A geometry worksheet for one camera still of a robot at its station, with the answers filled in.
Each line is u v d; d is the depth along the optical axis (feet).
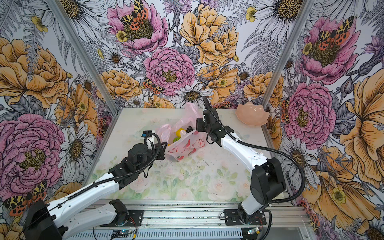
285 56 2.95
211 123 2.09
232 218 2.43
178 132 3.18
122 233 2.31
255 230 2.34
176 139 3.19
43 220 1.30
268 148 1.52
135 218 2.45
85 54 2.93
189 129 3.46
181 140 2.59
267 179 1.43
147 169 1.78
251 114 3.91
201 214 2.53
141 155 1.86
